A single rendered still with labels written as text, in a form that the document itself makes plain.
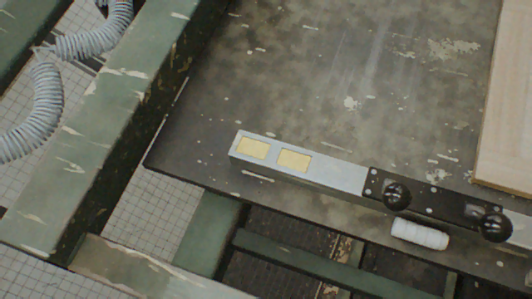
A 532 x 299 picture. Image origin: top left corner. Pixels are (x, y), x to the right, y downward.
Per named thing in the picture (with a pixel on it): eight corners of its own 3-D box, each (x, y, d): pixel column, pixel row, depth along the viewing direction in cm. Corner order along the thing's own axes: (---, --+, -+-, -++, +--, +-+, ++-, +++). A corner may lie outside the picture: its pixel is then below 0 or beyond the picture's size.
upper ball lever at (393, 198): (399, 202, 63) (408, 218, 50) (375, 194, 64) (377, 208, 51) (406, 178, 63) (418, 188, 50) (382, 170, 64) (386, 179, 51)
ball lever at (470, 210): (480, 227, 61) (511, 251, 48) (454, 218, 62) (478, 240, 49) (489, 203, 61) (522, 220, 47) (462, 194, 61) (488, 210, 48)
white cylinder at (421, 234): (389, 237, 64) (440, 254, 62) (392, 232, 61) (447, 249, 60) (393, 219, 65) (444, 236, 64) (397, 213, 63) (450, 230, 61)
